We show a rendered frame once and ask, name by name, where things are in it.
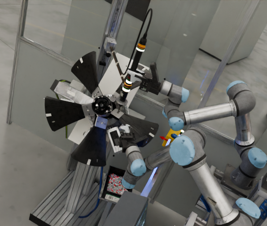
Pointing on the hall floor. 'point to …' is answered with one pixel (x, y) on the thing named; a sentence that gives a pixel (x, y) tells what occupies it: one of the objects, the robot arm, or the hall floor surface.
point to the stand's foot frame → (62, 190)
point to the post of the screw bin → (105, 214)
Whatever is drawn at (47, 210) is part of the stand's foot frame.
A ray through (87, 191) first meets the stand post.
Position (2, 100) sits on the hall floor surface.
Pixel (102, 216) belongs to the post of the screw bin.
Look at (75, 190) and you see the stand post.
